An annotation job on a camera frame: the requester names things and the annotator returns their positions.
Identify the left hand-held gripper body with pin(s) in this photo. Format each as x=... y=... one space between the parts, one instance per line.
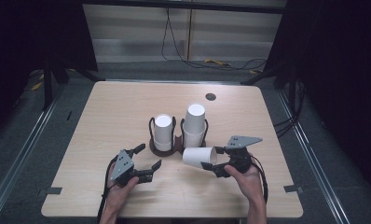
x=121 y=166

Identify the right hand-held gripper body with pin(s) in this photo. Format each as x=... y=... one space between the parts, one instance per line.
x=241 y=155

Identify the dark brown double cup holder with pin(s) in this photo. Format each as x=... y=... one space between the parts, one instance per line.
x=166 y=153

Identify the person's right hand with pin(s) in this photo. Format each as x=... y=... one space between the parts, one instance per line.
x=247 y=183

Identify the person's left hand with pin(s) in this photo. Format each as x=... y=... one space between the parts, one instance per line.
x=120 y=196

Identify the dark round table grommet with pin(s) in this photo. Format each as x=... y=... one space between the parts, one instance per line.
x=210 y=96

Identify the grey tape strip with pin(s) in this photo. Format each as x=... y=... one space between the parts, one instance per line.
x=53 y=190
x=293 y=188

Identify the small black floor piece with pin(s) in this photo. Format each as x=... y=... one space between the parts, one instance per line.
x=69 y=115

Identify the black metal stand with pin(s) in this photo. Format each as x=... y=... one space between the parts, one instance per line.
x=264 y=75
x=47 y=90

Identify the yellow floor scrap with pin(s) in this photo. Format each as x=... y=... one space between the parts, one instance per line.
x=37 y=86
x=217 y=62

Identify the thin vertical pole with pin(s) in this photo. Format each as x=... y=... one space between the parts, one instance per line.
x=189 y=34

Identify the black curtain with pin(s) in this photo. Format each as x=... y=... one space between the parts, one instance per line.
x=25 y=37
x=339 y=77

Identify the black overhead beam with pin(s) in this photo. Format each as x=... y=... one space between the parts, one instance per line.
x=186 y=6

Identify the metal floor rail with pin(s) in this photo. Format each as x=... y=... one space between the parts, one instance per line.
x=25 y=146
x=314 y=161

